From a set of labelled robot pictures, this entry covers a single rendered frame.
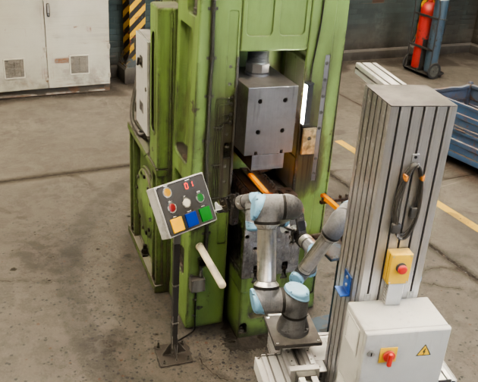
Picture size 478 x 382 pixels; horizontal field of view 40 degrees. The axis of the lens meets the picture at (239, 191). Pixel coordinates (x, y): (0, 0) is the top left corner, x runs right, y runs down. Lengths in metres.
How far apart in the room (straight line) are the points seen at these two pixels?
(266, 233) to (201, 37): 1.21
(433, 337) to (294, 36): 1.92
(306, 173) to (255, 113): 0.65
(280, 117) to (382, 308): 1.49
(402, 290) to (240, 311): 1.78
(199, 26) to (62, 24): 5.19
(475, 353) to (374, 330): 2.20
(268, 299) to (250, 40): 1.48
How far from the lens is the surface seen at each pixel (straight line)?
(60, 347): 4.35
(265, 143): 3.78
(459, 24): 12.81
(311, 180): 4.18
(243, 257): 4.00
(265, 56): 3.84
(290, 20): 3.79
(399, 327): 2.57
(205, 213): 3.64
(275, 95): 3.70
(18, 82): 8.75
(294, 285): 3.03
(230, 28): 3.66
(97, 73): 8.94
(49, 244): 5.41
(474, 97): 8.15
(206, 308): 4.39
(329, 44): 3.92
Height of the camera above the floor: 2.70
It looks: 26 degrees down
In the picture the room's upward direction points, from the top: 4 degrees clockwise
